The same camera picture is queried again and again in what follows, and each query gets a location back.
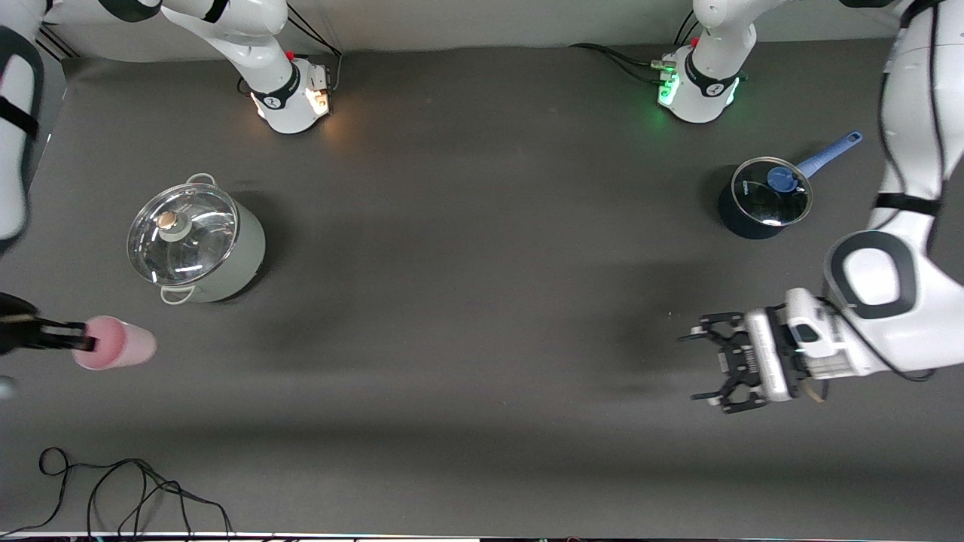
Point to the glass lid blue knob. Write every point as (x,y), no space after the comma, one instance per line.
(761,203)

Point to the grey-green cooking pot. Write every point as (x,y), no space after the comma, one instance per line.
(241,256)

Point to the dark grey table mat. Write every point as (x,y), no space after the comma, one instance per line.
(482,421)

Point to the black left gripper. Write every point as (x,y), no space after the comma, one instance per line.
(736,360)

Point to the pink plastic cup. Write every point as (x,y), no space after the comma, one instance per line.
(128,345)

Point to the glass pot lid brass knob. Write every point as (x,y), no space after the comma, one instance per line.
(188,248)

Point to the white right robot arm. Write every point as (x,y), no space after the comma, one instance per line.
(279,98)

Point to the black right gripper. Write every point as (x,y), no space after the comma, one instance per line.
(21,332)

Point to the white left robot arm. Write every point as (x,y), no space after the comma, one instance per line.
(919,113)

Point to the dark blue saucepan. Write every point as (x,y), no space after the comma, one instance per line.
(745,226)

